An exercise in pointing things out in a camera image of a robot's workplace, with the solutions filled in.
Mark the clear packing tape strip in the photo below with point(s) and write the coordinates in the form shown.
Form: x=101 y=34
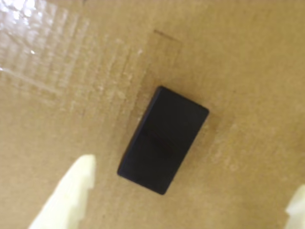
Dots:
x=35 y=40

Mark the brown cardboard sheet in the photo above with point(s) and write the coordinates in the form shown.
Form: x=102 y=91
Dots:
x=250 y=71

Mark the black rectangular block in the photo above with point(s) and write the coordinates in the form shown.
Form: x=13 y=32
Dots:
x=164 y=140

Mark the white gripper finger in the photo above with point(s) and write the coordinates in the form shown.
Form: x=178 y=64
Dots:
x=297 y=210
x=66 y=198

